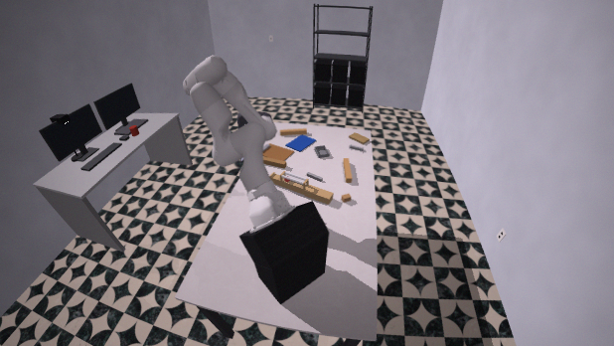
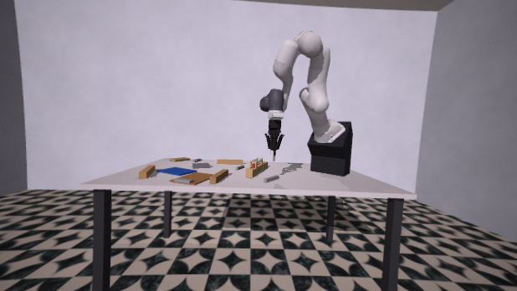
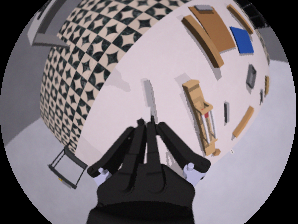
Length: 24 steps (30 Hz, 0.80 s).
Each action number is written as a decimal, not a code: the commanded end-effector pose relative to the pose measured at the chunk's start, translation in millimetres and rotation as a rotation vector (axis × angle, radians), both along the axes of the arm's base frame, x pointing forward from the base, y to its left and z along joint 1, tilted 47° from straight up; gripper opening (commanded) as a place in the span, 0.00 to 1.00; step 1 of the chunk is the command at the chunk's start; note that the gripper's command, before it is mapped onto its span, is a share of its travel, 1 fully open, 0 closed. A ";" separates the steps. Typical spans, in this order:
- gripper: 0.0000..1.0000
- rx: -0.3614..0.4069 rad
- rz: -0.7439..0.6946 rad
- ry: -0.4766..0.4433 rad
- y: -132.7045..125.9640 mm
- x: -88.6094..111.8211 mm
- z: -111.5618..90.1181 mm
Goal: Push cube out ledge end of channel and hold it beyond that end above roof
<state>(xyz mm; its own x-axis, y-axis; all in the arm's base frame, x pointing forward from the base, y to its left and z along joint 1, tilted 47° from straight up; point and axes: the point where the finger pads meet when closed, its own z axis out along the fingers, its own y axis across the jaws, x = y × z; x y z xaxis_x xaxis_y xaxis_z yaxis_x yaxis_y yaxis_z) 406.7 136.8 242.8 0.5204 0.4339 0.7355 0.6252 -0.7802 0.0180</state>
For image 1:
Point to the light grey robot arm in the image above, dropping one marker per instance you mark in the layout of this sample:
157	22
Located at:
206	84

